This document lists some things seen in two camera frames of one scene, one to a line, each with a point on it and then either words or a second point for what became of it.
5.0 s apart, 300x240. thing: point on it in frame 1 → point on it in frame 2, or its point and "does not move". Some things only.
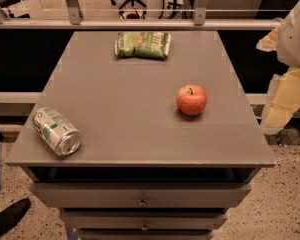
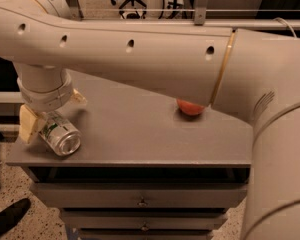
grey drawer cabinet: (145, 169) does not move
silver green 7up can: (63, 137) does not move
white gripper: (295, 40) → (47, 99)
